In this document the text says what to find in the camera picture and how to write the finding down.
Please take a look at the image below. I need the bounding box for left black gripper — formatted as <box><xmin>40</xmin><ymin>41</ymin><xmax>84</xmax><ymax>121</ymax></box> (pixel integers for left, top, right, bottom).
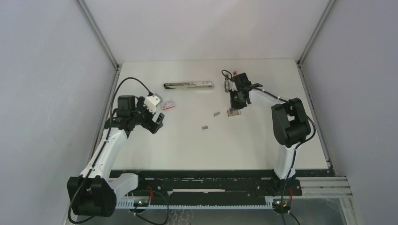
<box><xmin>130</xmin><ymin>97</ymin><xmax>164</xmax><ymax>134</ymax></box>

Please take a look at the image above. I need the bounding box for black and beige stapler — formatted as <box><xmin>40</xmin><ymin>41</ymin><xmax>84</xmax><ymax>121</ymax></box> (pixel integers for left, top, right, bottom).
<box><xmin>163</xmin><ymin>81</ymin><xmax>214</xmax><ymax>90</ymax></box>

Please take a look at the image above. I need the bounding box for small brown stapler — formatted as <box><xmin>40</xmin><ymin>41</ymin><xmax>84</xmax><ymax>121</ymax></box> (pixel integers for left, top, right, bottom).
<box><xmin>223</xmin><ymin>75</ymin><xmax>230</xmax><ymax>93</ymax></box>

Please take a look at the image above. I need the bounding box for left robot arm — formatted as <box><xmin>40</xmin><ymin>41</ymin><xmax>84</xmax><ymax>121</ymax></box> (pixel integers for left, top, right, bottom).
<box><xmin>67</xmin><ymin>94</ymin><xmax>164</xmax><ymax>218</ymax></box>

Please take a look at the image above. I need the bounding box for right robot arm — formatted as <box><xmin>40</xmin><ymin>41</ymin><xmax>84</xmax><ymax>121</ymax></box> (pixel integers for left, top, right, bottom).
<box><xmin>222</xmin><ymin>70</ymin><xmax>316</xmax><ymax>195</ymax></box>

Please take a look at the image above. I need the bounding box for red white staple box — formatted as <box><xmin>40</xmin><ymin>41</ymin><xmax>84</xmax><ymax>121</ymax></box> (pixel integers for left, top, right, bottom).
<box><xmin>161</xmin><ymin>100</ymin><xmax>175</xmax><ymax>110</ymax></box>

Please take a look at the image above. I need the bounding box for left green circuit board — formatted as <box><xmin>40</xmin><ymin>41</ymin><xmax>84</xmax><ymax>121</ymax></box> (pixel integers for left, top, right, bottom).
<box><xmin>133</xmin><ymin>200</ymin><xmax>150</xmax><ymax>207</ymax></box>

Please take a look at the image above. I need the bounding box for green circuit board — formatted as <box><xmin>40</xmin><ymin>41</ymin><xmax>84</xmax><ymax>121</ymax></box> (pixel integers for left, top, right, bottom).
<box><xmin>133</xmin><ymin>200</ymin><xmax>150</xmax><ymax>207</ymax></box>
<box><xmin>272</xmin><ymin>199</ymin><xmax>292</xmax><ymax>214</ymax></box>

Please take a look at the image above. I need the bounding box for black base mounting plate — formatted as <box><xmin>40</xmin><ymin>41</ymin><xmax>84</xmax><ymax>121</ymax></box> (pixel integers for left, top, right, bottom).
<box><xmin>110</xmin><ymin>169</ymin><xmax>302</xmax><ymax>201</ymax></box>

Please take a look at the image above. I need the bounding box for right green circuit board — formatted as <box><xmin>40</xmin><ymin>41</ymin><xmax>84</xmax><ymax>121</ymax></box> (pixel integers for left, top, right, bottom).
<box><xmin>272</xmin><ymin>199</ymin><xmax>292</xmax><ymax>214</ymax></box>

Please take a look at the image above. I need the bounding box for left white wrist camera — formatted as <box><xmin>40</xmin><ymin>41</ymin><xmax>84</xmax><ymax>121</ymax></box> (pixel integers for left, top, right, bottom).
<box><xmin>144</xmin><ymin>94</ymin><xmax>163</xmax><ymax>114</ymax></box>

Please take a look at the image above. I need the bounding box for right black camera cable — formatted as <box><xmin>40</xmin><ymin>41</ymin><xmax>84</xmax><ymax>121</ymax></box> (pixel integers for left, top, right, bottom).
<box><xmin>221</xmin><ymin>69</ymin><xmax>317</xmax><ymax>225</ymax></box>

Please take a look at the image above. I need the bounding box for black camera cable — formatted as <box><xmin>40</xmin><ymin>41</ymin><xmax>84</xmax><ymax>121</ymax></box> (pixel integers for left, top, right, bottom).
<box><xmin>221</xmin><ymin>69</ymin><xmax>317</xmax><ymax>225</ymax></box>
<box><xmin>67</xmin><ymin>77</ymin><xmax>154</xmax><ymax>225</ymax></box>

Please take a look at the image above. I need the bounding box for left black camera cable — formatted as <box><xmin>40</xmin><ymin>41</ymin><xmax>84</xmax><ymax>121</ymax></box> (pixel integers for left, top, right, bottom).
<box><xmin>67</xmin><ymin>77</ymin><xmax>154</xmax><ymax>225</ymax></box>

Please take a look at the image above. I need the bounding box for right corner frame post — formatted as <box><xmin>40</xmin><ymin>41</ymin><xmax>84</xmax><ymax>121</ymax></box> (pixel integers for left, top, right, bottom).
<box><xmin>297</xmin><ymin>0</ymin><xmax>338</xmax><ymax>68</ymax></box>

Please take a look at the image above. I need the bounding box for corner frame post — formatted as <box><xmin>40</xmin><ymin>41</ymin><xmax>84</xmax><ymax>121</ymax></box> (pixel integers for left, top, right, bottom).
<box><xmin>297</xmin><ymin>0</ymin><xmax>338</xmax><ymax>68</ymax></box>
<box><xmin>75</xmin><ymin>0</ymin><xmax>120</xmax><ymax>86</ymax></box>

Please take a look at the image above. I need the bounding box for white slotted cable duct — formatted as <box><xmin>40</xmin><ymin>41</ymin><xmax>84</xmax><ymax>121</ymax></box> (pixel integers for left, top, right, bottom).
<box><xmin>116</xmin><ymin>195</ymin><xmax>274</xmax><ymax>209</ymax></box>

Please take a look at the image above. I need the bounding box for aluminium frame rail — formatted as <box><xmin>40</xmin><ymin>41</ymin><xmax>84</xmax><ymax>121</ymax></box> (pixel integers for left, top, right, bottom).
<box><xmin>295</xmin><ymin>177</ymin><xmax>353</xmax><ymax>199</ymax></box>

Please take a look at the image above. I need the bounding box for left corner frame post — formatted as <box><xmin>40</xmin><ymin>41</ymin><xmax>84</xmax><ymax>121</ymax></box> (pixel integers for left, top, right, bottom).
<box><xmin>75</xmin><ymin>0</ymin><xmax>120</xmax><ymax>86</ymax></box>

